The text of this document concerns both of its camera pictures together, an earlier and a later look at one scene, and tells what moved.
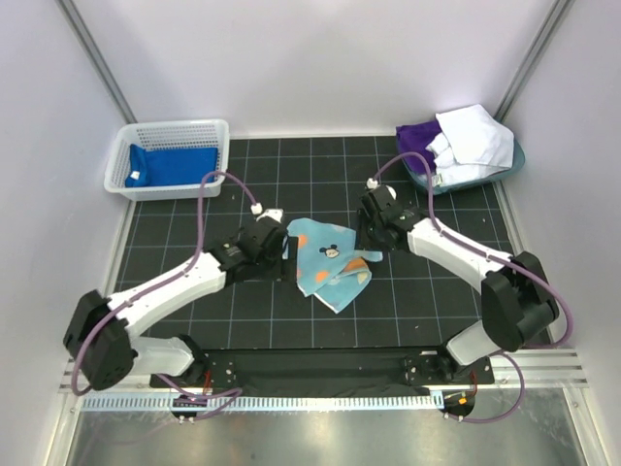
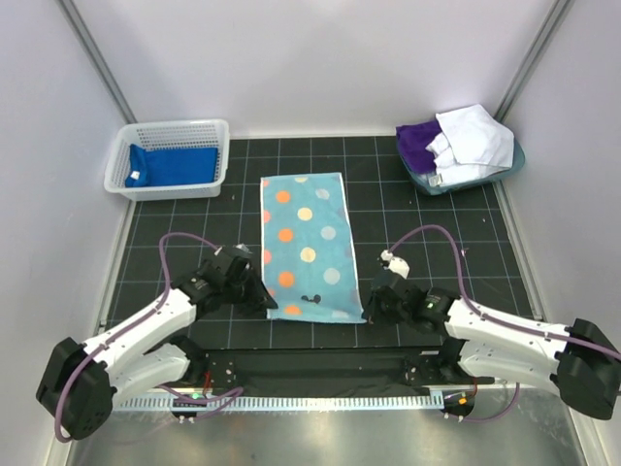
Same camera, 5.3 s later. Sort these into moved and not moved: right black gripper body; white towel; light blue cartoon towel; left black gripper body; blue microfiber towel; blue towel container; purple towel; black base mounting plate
Moved: left black gripper body; right black gripper body; light blue cartoon towel
Not moved: purple towel; white towel; blue towel container; blue microfiber towel; black base mounting plate
